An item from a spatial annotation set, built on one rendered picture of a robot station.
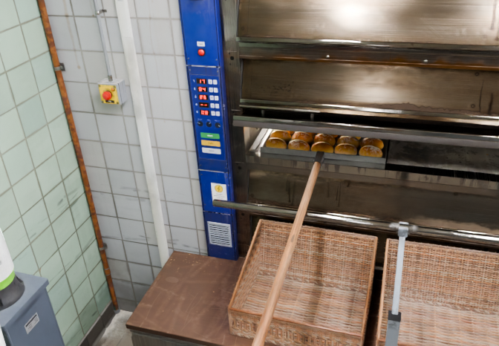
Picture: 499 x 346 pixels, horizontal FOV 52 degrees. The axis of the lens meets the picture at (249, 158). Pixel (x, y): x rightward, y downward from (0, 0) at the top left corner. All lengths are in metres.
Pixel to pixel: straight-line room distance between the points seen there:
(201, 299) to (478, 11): 1.65
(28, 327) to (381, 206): 1.44
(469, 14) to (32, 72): 1.77
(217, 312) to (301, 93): 1.04
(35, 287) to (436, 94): 1.54
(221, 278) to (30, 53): 1.34
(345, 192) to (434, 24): 0.80
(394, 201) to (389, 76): 0.56
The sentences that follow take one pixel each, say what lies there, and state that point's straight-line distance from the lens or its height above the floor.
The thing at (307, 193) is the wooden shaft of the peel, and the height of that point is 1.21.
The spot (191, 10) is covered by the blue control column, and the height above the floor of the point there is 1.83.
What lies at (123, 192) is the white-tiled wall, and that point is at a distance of 2.70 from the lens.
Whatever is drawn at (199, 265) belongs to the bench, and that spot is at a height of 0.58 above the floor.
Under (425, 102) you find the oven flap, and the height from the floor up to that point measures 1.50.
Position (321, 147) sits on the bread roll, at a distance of 2.25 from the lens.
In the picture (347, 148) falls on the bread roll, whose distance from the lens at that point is 2.24.
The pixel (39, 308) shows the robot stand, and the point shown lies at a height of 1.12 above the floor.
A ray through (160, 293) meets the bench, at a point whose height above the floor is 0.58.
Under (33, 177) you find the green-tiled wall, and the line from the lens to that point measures 2.49.
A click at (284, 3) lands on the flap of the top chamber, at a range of 2.02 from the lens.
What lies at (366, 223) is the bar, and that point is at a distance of 1.89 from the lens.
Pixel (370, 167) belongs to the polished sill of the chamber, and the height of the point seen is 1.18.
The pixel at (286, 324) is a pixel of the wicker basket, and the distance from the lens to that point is 2.14.
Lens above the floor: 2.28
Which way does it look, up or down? 29 degrees down
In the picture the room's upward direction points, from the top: 3 degrees counter-clockwise
